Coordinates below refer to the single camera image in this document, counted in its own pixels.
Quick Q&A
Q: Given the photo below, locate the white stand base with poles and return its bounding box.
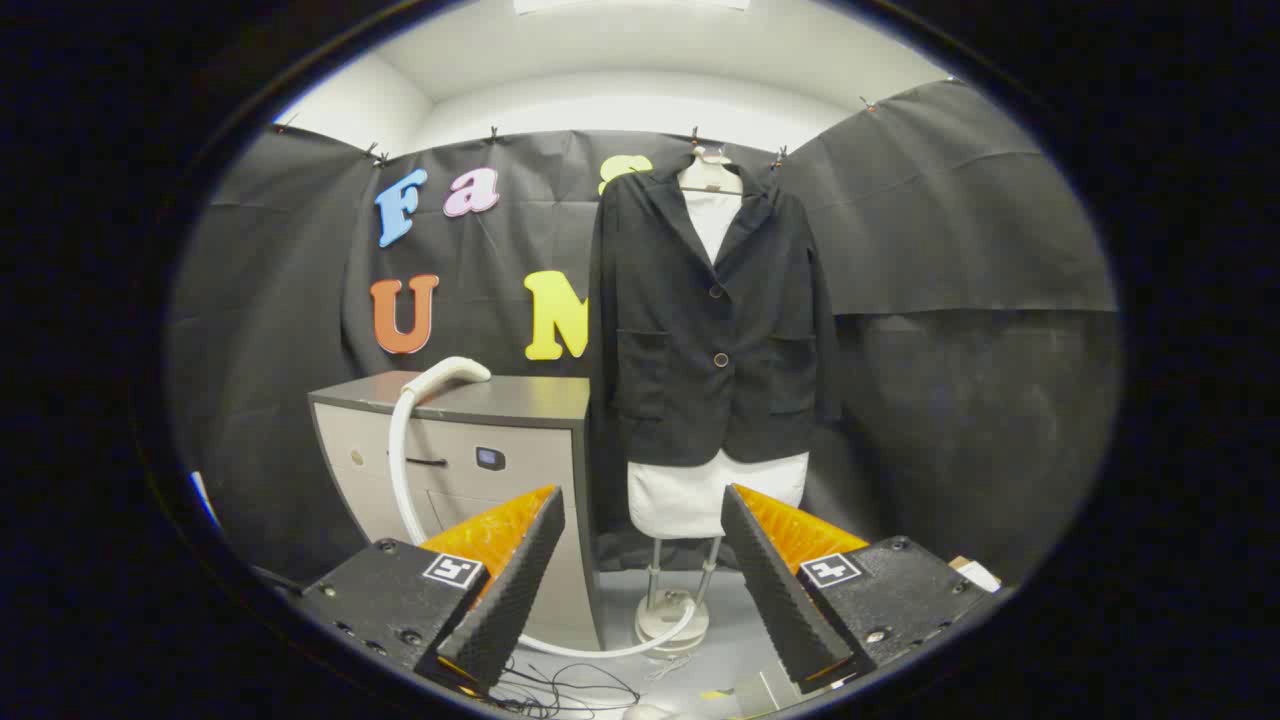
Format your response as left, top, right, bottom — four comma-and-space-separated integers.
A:
634, 537, 726, 656

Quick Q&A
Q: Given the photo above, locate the ceiling light panel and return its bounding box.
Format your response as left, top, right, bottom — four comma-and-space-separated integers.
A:
513, 0, 751, 15

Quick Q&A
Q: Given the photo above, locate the white mannequin torso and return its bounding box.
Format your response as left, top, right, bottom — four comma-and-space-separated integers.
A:
627, 186, 811, 541

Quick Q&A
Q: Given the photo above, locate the grey cabinet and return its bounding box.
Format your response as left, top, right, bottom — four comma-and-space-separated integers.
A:
308, 371, 604, 651

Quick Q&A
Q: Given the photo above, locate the small cardboard box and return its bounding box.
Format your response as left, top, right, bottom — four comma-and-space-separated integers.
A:
948, 556, 1003, 593

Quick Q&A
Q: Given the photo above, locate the row of backdrop clips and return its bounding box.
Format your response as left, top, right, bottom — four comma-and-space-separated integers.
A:
275, 95, 881, 169

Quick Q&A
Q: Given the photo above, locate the black jacket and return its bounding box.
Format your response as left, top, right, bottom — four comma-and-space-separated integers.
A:
588, 152, 841, 468

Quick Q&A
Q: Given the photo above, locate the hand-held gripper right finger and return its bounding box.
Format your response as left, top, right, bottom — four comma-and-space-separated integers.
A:
720, 484, 1002, 695

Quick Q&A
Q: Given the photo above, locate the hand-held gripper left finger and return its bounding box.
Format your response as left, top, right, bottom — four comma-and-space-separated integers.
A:
297, 485, 567, 698

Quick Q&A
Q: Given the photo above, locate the white plastic hanger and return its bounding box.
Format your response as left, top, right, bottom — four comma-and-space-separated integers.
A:
678, 148, 745, 197

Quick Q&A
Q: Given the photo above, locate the black backdrop cloth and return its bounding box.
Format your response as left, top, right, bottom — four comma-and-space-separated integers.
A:
165, 78, 1121, 591

